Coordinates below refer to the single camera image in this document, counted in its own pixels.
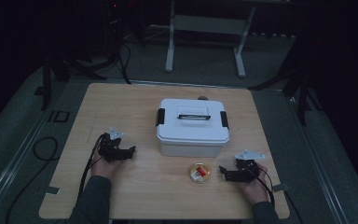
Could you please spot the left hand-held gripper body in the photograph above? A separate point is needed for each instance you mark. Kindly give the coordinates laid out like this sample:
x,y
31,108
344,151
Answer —
x,y
110,146

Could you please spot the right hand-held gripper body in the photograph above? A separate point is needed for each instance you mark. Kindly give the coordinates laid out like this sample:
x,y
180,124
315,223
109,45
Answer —
x,y
247,166

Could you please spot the round clear yellow snack cup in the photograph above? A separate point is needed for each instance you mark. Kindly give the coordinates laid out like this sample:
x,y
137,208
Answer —
x,y
199,173

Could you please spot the white plastic storage box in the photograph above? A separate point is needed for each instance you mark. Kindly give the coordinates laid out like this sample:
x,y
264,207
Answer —
x,y
189,150

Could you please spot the white box lid black latches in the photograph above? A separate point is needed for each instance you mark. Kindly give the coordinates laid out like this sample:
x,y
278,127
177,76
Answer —
x,y
192,123

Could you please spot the person's left hand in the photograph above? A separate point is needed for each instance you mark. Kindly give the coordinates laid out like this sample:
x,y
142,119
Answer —
x,y
104,168

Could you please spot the person's right hand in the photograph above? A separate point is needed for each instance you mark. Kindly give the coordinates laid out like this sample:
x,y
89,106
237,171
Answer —
x,y
256,189

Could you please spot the grey tape piece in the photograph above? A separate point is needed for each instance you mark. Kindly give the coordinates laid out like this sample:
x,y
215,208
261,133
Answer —
x,y
280,187
52,190

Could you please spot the grey round table grommet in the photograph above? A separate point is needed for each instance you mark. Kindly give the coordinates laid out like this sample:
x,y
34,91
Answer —
x,y
203,98

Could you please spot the black tripod stand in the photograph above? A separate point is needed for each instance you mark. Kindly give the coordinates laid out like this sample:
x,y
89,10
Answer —
x,y
298,84
60,67

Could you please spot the white metal desk frame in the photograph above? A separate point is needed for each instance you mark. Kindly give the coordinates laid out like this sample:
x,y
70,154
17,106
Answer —
x,y
209,25

